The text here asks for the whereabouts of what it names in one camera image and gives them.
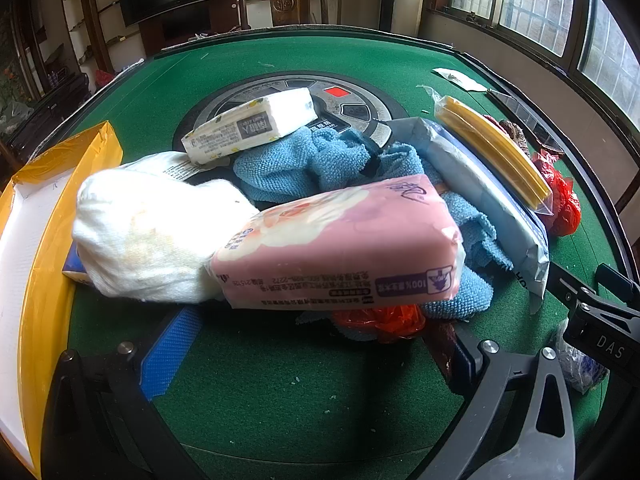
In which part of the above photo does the blue white plastic bag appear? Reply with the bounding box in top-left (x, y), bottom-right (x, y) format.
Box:
top-left (553, 318), bottom-right (608, 394)

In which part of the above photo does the red plastic bag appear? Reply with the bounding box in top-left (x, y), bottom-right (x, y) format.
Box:
top-left (532, 150), bottom-right (582, 237)

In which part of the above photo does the pink tissue pack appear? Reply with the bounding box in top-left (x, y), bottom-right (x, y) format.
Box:
top-left (208, 174), bottom-right (465, 311)

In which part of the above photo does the grey-blue wipes package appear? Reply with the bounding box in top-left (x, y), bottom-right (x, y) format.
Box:
top-left (386, 117), bottom-right (551, 314)

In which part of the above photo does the white cloth bundle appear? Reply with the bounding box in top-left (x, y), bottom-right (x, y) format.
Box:
top-left (72, 152), bottom-right (258, 304)

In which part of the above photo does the pack of coloured sponge cloths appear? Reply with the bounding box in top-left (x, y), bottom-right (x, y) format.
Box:
top-left (434, 94), bottom-right (553, 216)

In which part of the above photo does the blue microfiber towel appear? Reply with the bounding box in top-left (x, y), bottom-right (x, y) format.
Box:
top-left (232, 127), bottom-right (513, 320)

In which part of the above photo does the lemon print tissue pack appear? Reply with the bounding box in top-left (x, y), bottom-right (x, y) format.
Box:
top-left (181, 88), bottom-right (318, 165)

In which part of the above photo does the blue tissue pack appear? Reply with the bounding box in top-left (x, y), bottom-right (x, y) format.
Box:
top-left (62, 242), bottom-right (92, 286)

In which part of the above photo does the brown furry item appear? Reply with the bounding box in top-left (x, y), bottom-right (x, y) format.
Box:
top-left (485, 115), bottom-right (564, 160)

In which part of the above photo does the yellow-edged white tray box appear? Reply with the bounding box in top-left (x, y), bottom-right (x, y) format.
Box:
top-left (0, 122), bottom-right (122, 478)

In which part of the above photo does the white paper slip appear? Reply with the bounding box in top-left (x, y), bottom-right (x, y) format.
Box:
top-left (433, 68), bottom-right (487, 92)

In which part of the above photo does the round mahjong table centre panel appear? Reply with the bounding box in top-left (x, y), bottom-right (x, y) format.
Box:
top-left (172, 70), bottom-right (408, 151)

